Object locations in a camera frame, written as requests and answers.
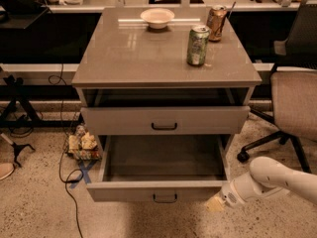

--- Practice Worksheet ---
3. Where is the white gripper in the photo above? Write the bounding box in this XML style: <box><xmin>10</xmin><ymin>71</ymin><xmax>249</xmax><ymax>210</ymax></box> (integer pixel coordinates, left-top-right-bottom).
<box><xmin>206</xmin><ymin>173</ymin><xmax>288</xmax><ymax>212</ymax></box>

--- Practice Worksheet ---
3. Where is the grey drawer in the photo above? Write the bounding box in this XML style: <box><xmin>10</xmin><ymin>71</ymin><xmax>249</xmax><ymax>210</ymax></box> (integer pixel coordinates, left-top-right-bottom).
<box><xmin>87</xmin><ymin>135</ymin><xmax>229</xmax><ymax>203</ymax></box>
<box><xmin>81</xmin><ymin>106</ymin><xmax>250</xmax><ymax>136</ymax></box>

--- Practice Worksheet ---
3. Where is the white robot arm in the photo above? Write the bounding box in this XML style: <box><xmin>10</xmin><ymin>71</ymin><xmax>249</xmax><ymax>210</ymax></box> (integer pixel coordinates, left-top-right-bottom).
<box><xmin>205</xmin><ymin>157</ymin><xmax>317</xmax><ymax>212</ymax></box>

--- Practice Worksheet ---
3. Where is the grey drawer cabinet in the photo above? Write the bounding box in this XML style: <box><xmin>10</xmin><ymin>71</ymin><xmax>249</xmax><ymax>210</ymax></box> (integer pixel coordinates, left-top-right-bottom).
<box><xmin>70</xmin><ymin>6</ymin><xmax>263</xmax><ymax>157</ymax></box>

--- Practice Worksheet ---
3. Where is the colourful snack bag pile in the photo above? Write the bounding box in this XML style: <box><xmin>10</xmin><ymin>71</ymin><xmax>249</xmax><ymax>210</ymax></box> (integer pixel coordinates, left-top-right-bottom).
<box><xmin>67</xmin><ymin>125</ymin><xmax>101</xmax><ymax>161</ymax></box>

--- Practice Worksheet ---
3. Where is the office chair with beige seat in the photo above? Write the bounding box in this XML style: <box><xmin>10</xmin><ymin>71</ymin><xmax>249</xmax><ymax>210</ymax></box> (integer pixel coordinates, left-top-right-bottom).
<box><xmin>237</xmin><ymin>0</ymin><xmax>317</xmax><ymax>173</ymax></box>

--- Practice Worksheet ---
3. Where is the green soda can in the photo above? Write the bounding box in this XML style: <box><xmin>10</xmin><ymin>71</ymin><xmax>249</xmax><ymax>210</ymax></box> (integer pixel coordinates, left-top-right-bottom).
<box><xmin>186</xmin><ymin>25</ymin><xmax>210</xmax><ymax>66</ymax></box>

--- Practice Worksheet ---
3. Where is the orange soda can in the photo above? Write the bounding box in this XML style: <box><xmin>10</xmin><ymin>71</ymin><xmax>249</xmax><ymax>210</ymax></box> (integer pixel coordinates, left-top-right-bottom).
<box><xmin>207</xmin><ymin>5</ymin><xmax>227</xmax><ymax>42</ymax></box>

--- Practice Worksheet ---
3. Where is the white ceramic bowl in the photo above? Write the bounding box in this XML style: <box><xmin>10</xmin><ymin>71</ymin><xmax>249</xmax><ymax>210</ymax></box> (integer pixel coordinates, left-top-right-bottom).
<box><xmin>141</xmin><ymin>8</ymin><xmax>174</xmax><ymax>30</ymax></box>

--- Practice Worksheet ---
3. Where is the black tripod stand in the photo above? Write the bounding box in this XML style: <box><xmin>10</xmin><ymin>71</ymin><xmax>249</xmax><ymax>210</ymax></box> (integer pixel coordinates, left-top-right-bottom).
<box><xmin>0</xmin><ymin>75</ymin><xmax>43</xmax><ymax>167</ymax></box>

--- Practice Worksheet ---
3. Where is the black side table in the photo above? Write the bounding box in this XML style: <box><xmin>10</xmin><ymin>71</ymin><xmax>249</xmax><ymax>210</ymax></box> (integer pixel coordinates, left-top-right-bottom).
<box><xmin>0</xmin><ymin>0</ymin><xmax>49</xmax><ymax>29</ymax></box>

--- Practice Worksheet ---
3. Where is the black floor cable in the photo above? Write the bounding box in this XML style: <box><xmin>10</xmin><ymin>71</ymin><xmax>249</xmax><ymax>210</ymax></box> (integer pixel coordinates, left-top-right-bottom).
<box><xmin>48</xmin><ymin>62</ymin><xmax>85</xmax><ymax>238</ymax></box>

